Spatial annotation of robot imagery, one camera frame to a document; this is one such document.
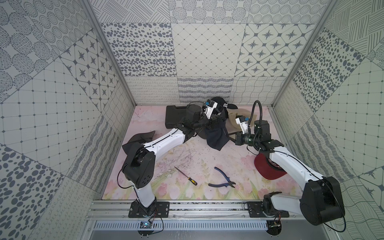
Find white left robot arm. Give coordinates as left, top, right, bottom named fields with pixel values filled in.
left=121, top=100, right=229, bottom=211

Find dark red baseball cap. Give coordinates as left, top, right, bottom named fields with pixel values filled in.
left=254, top=153, right=287, bottom=180

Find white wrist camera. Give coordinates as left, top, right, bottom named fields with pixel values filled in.
left=202, top=100, right=218, bottom=120
left=236, top=116, right=250, bottom=135

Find navy baseball cap metal buckle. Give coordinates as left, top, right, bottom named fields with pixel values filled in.
left=205, top=120, right=229, bottom=151

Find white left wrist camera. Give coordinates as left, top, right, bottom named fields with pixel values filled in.
left=202, top=100, right=218, bottom=120

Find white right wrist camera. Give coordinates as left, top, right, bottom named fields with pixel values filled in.
left=236, top=116, right=250, bottom=135

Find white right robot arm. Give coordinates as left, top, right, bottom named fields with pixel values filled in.
left=232, top=116, right=345, bottom=226

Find blue handled pliers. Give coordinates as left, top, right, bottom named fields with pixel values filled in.
left=208, top=166, right=237, bottom=189

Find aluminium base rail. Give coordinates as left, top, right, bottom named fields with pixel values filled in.
left=85, top=199, right=301, bottom=232

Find black plastic tool case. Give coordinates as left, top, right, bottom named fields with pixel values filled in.
left=165, top=105, right=187, bottom=129

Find yellow handled screwdriver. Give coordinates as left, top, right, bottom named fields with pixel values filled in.
left=175, top=167, right=198, bottom=186

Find dark grey baseball cap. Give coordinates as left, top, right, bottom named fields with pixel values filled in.
left=122, top=131, right=156, bottom=155

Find beige baseball cap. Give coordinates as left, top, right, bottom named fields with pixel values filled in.
left=226, top=109, right=251, bottom=133

